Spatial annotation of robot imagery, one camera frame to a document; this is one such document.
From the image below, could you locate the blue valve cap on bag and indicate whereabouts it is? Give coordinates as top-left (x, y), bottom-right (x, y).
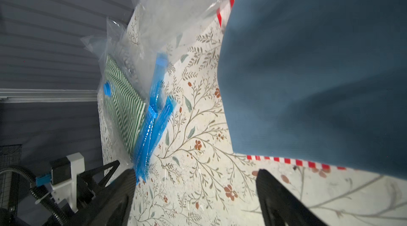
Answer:
top-left (103, 81), bottom-right (112, 97)

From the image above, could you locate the red white striped tank top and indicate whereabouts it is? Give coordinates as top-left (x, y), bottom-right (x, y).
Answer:
top-left (216, 0), bottom-right (346, 171)

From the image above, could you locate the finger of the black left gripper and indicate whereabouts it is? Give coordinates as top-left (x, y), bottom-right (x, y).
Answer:
top-left (79, 160), bottom-right (120, 188)

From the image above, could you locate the black corrugated cable conduit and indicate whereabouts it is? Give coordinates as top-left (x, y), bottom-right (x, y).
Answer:
top-left (0, 165), bottom-right (69, 226)

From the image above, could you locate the green white striped garment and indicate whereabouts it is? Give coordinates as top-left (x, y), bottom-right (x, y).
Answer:
top-left (103, 55), bottom-right (146, 155)

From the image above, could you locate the clear vacuum bag blue zipper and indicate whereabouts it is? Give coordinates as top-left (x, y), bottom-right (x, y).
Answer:
top-left (81, 18), bottom-right (177, 181)

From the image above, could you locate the grey blue ribbed garment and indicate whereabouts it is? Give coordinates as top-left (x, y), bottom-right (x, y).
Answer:
top-left (218, 0), bottom-right (407, 179)

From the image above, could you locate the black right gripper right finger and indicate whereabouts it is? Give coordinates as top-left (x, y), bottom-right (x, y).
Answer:
top-left (255, 169), bottom-right (326, 226)

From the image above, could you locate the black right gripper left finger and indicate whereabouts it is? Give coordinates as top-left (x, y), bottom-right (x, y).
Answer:
top-left (73, 169), bottom-right (136, 226)

